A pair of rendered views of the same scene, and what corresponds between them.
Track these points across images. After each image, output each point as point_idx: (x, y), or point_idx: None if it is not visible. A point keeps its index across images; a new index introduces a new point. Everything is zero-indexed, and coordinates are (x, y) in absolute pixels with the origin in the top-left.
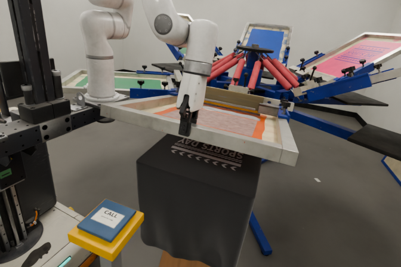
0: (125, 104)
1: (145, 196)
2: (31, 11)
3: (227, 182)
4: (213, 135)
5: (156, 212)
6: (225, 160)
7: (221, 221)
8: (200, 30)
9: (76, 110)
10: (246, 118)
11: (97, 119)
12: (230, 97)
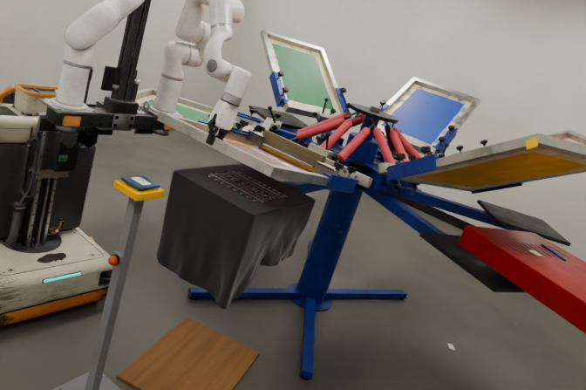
0: (178, 118)
1: (172, 206)
2: (136, 38)
3: (240, 202)
4: (227, 147)
5: (177, 224)
6: (252, 195)
7: (227, 237)
8: (235, 73)
9: (139, 114)
10: None
11: (153, 127)
12: (292, 149)
